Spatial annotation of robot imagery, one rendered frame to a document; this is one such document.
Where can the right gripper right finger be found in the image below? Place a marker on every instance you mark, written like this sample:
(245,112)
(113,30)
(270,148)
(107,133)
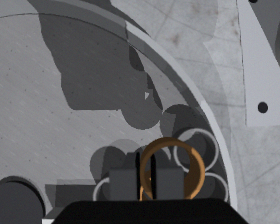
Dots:
(167,182)

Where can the bronze bushing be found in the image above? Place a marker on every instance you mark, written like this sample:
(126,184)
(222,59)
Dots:
(142,196)
(195,177)

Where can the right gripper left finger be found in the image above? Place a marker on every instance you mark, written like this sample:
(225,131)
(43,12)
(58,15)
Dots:
(124,181)

